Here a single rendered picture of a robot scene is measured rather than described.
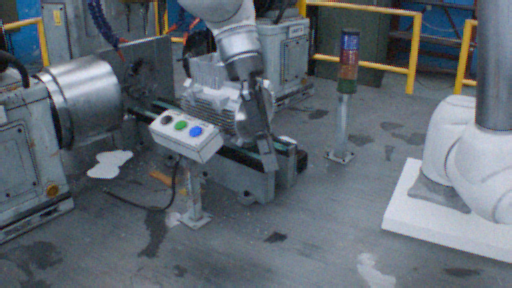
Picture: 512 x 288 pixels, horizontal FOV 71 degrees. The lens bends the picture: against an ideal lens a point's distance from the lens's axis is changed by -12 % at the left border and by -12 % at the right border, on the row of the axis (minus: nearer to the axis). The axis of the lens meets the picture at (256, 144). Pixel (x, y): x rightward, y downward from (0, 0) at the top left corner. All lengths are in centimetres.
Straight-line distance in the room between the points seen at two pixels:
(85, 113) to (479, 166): 95
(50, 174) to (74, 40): 53
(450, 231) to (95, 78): 99
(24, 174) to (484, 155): 103
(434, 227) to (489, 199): 21
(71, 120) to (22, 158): 17
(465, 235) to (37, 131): 107
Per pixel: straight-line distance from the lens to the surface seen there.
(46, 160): 108
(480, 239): 104
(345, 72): 121
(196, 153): 84
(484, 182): 87
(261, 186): 106
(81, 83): 112
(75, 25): 144
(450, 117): 103
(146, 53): 146
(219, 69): 106
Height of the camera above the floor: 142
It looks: 26 degrees down
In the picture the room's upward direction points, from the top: straight up
